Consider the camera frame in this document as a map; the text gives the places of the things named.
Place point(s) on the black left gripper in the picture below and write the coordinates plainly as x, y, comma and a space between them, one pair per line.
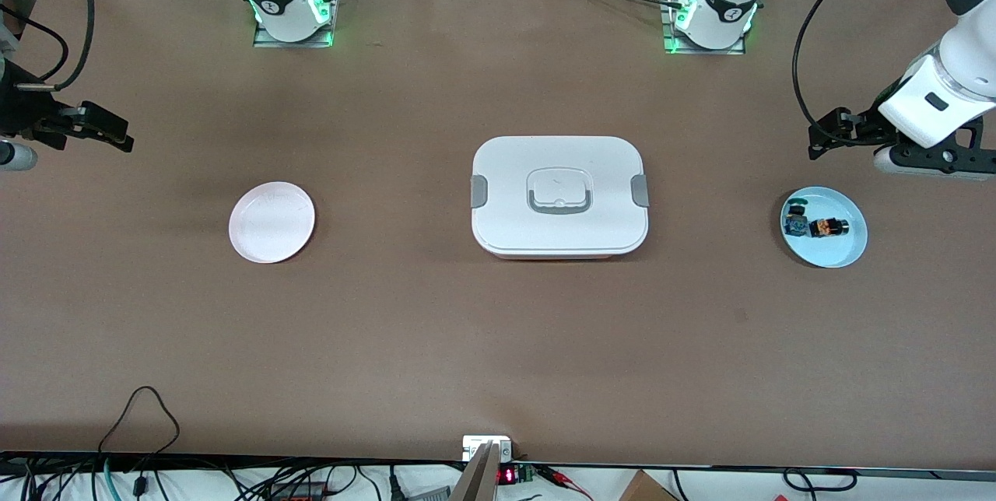
869, 124

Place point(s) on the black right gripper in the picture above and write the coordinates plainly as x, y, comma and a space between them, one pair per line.
23, 110

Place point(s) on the orange push-button switch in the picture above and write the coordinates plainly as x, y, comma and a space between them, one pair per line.
826, 228

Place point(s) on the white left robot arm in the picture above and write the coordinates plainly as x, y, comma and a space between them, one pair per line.
724, 19

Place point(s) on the light blue round plate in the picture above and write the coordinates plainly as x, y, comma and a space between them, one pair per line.
840, 248

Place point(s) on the pink round plate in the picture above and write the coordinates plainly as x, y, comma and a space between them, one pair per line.
272, 222

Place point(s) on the white lidded lunch box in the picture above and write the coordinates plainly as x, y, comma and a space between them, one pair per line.
560, 229

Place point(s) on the brown cardboard box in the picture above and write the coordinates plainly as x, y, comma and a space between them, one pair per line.
646, 489

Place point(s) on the red digit display module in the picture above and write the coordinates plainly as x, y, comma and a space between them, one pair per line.
507, 475

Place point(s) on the small white socket block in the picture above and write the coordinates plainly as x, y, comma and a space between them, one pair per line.
475, 445

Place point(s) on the grey aluminium bar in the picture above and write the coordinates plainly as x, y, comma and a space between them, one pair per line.
476, 481

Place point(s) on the green push-button switch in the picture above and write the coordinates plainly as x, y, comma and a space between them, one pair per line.
795, 225

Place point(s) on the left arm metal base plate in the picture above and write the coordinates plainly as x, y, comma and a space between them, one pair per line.
673, 46

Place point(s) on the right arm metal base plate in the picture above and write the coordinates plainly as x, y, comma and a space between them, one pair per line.
268, 40

